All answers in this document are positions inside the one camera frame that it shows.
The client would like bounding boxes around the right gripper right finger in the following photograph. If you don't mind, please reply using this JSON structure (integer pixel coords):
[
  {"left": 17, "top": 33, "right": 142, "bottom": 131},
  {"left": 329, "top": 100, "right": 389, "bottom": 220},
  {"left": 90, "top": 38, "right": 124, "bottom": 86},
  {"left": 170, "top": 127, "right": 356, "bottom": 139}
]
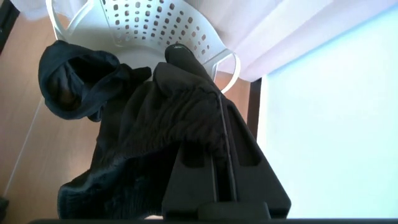
[{"left": 219, "top": 92, "right": 292, "bottom": 218}]

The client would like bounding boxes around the black garment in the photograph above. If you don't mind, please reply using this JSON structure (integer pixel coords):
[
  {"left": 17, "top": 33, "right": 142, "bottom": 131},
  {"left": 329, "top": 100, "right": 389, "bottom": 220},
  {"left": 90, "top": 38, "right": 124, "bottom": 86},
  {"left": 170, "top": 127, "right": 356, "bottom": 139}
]
[
  {"left": 38, "top": 39, "right": 153, "bottom": 123},
  {"left": 57, "top": 43, "right": 231, "bottom": 220}
]

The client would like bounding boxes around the white laundry basket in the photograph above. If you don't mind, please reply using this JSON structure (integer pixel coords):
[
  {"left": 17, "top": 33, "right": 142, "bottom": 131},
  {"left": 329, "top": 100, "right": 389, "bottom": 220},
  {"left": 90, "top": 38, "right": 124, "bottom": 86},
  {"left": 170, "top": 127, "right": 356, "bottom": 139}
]
[{"left": 45, "top": 0, "right": 242, "bottom": 94}]

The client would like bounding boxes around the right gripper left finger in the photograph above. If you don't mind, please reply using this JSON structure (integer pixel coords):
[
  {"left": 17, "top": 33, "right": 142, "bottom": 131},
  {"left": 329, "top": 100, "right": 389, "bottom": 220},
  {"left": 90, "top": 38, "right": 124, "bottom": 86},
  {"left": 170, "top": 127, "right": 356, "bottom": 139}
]
[{"left": 161, "top": 141, "right": 219, "bottom": 218}]

